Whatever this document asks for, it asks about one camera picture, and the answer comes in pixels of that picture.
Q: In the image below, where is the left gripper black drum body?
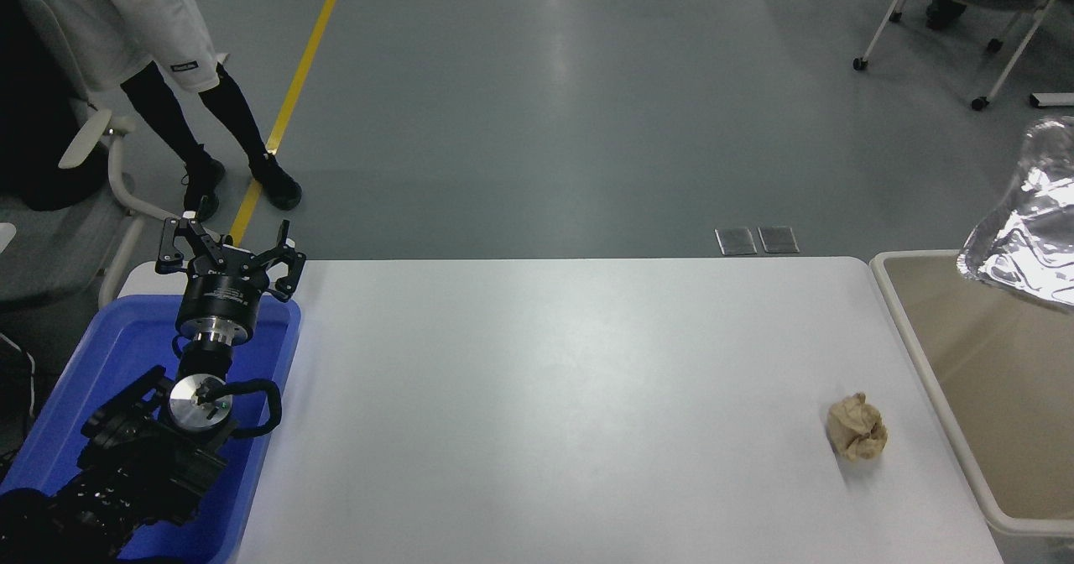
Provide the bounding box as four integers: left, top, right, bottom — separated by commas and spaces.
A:
177, 253, 271, 330

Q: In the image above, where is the silver foil tray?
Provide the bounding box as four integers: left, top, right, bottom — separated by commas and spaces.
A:
957, 115, 1074, 309

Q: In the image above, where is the blue plastic tray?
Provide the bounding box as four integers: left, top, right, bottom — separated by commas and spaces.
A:
0, 295, 302, 564

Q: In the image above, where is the grey wheeled office chair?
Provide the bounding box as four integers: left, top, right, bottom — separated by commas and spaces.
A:
0, 0, 181, 311

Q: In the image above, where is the black garment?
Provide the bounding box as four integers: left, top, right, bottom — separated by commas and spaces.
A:
0, 0, 110, 212

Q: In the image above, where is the crumpled tan paper ball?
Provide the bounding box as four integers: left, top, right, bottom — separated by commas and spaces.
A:
826, 392, 889, 464

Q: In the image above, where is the large pale plastic bin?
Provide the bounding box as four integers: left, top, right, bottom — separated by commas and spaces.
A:
869, 249, 1074, 541

